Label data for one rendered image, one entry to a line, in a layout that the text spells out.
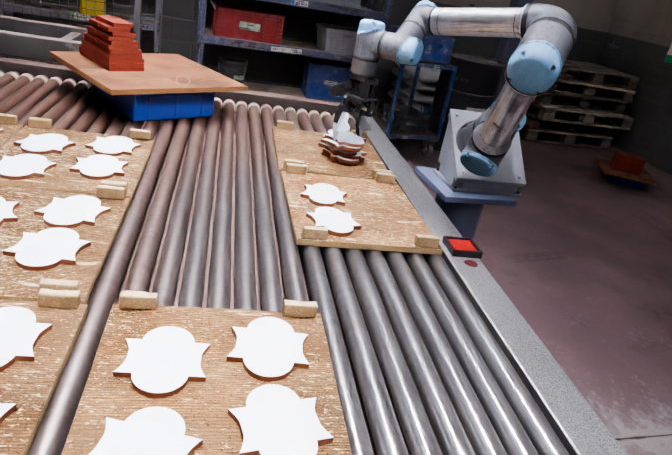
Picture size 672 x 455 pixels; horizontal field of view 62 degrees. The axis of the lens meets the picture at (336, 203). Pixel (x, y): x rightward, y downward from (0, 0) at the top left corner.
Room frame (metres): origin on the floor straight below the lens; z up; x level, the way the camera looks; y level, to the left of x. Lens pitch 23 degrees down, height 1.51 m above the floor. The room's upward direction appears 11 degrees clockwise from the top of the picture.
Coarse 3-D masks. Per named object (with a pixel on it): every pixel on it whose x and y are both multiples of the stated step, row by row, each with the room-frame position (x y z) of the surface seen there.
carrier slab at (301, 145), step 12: (276, 132) 1.85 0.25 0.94; (288, 132) 1.88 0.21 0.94; (300, 132) 1.90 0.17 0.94; (312, 132) 1.93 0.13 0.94; (276, 144) 1.72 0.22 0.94; (288, 144) 1.75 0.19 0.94; (300, 144) 1.77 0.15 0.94; (312, 144) 1.79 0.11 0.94; (276, 156) 1.63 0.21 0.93; (288, 156) 1.63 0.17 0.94; (300, 156) 1.65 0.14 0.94; (312, 156) 1.67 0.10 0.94; (324, 156) 1.70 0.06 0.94; (372, 156) 1.79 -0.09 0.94; (312, 168) 1.57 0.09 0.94; (324, 168) 1.59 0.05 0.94; (336, 168) 1.61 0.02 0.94; (348, 168) 1.63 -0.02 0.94; (360, 168) 1.65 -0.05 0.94; (372, 168) 1.67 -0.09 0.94; (384, 168) 1.69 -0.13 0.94
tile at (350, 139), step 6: (330, 132) 1.70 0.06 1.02; (342, 132) 1.72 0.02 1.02; (348, 132) 1.74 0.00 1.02; (330, 138) 1.66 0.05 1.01; (342, 138) 1.66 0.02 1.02; (348, 138) 1.67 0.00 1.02; (354, 138) 1.68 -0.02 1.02; (360, 138) 1.70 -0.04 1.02; (342, 144) 1.63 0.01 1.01; (348, 144) 1.63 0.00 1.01; (354, 144) 1.63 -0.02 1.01; (360, 144) 1.64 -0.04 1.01
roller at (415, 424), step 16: (304, 112) 2.25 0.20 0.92; (304, 128) 2.05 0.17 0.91; (352, 256) 1.11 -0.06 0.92; (352, 272) 1.06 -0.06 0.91; (368, 272) 1.05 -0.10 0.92; (368, 288) 0.98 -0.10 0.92; (368, 304) 0.93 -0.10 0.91; (368, 320) 0.89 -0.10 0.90; (384, 320) 0.88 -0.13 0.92; (384, 336) 0.83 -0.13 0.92; (384, 352) 0.80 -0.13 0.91; (400, 352) 0.80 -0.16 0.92; (384, 368) 0.77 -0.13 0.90; (400, 368) 0.75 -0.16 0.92; (400, 384) 0.72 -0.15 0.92; (400, 400) 0.69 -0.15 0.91; (416, 400) 0.68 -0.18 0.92; (400, 416) 0.66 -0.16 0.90; (416, 416) 0.65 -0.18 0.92; (416, 432) 0.62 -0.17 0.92; (432, 432) 0.63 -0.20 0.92; (416, 448) 0.60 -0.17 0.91; (432, 448) 0.59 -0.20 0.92
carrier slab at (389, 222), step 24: (288, 192) 1.35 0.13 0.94; (360, 192) 1.45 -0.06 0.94; (384, 192) 1.48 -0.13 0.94; (360, 216) 1.29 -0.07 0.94; (384, 216) 1.32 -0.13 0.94; (408, 216) 1.35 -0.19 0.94; (312, 240) 1.11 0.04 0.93; (336, 240) 1.13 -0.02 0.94; (360, 240) 1.16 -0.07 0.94; (384, 240) 1.18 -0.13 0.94; (408, 240) 1.20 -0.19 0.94
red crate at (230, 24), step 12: (216, 12) 5.44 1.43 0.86; (228, 12) 5.46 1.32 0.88; (240, 12) 5.48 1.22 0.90; (252, 12) 5.53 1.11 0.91; (264, 12) 5.98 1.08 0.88; (276, 12) 6.02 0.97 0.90; (216, 24) 5.42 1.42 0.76; (228, 24) 5.46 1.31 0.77; (240, 24) 5.50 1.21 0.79; (252, 24) 5.53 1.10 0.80; (264, 24) 5.57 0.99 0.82; (276, 24) 5.61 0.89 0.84; (228, 36) 5.46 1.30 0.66; (240, 36) 5.50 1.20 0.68; (252, 36) 5.54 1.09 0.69; (264, 36) 5.58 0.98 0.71; (276, 36) 5.61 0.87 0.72
